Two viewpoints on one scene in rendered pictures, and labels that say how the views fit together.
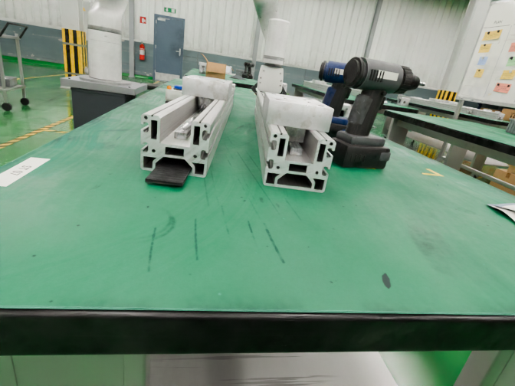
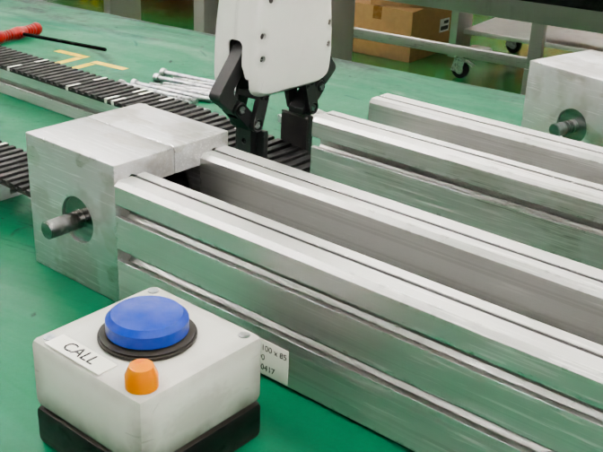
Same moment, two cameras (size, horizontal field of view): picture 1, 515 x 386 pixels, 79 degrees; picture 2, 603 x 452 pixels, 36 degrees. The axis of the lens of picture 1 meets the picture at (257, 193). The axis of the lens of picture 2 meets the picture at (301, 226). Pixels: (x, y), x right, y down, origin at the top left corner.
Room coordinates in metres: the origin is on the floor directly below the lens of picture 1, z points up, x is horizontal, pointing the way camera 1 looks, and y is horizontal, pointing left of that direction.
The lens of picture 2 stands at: (0.79, 0.55, 1.08)
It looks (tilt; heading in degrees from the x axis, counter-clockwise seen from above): 24 degrees down; 314
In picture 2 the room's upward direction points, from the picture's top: 2 degrees clockwise
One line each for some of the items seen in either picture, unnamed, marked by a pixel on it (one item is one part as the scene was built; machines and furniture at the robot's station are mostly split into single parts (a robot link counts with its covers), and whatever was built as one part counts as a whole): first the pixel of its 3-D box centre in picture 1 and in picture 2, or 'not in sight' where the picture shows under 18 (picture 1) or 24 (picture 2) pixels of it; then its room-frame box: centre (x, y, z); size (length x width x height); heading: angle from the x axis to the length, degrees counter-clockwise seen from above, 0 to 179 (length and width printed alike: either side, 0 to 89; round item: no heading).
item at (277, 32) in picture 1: (277, 38); not in sight; (1.35, 0.02, 1.06); 0.09 x 0.08 x 0.13; 3
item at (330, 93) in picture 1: (347, 103); not in sight; (0.98, -0.22, 0.89); 0.20 x 0.08 x 0.22; 76
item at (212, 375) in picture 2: (182, 98); (161, 378); (1.12, 0.31, 0.81); 0.10 x 0.08 x 0.06; 95
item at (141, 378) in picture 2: not in sight; (141, 374); (1.09, 0.35, 0.85); 0.01 x 0.01 x 0.01
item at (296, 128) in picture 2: not in sight; (305, 117); (1.35, -0.02, 0.83); 0.03 x 0.03 x 0.07; 5
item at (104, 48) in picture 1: (105, 57); not in sight; (1.32, 0.68, 0.90); 0.19 x 0.19 x 0.18
